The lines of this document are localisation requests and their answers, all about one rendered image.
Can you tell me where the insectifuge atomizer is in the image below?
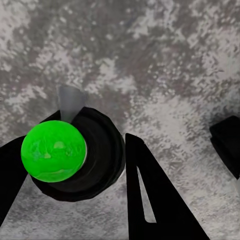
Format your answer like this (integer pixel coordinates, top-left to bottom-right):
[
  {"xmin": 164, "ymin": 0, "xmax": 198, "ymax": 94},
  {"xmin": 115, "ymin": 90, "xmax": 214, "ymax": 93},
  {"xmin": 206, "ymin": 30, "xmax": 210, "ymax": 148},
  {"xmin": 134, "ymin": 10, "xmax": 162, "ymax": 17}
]
[{"xmin": 20, "ymin": 84, "xmax": 126, "ymax": 203}]

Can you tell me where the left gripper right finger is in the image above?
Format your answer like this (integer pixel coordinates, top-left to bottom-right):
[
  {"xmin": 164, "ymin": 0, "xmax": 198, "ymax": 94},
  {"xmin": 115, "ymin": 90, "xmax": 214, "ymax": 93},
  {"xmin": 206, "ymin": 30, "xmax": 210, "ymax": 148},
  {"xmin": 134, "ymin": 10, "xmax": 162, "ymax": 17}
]
[{"xmin": 125, "ymin": 133, "xmax": 210, "ymax": 240}]

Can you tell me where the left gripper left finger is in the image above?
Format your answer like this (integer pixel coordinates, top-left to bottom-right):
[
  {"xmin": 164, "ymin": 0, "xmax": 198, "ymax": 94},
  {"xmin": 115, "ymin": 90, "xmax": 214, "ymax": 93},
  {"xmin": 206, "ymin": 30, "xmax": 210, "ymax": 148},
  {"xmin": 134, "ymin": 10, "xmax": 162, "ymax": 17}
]
[{"xmin": 0, "ymin": 136, "xmax": 29, "ymax": 227}]

